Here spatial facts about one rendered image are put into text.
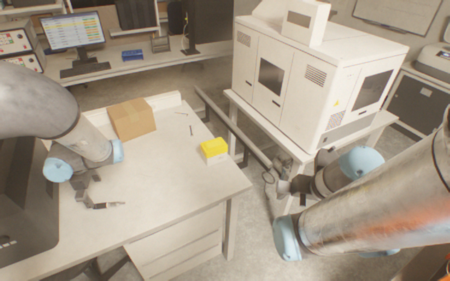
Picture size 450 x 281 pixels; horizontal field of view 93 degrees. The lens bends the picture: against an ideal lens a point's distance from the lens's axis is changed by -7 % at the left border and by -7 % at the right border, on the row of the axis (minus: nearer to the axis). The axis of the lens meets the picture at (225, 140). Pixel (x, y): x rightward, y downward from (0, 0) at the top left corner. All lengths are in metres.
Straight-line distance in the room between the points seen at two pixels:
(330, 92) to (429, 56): 2.43
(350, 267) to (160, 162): 1.60
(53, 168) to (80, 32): 2.03
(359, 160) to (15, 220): 0.97
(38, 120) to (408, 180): 0.44
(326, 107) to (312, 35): 0.33
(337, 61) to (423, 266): 1.02
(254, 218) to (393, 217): 1.89
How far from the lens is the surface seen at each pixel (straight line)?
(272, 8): 1.63
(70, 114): 0.45
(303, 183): 0.60
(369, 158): 0.48
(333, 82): 1.11
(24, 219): 0.98
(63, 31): 2.68
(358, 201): 0.25
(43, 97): 0.42
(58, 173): 0.78
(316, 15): 1.15
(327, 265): 2.05
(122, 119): 1.35
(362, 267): 2.17
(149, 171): 1.21
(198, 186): 1.11
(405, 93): 3.58
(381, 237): 0.25
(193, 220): 1.19
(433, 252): 1.54
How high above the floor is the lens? 1.76
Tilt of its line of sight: 40 degrees down
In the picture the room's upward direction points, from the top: 2 degrees clockwise
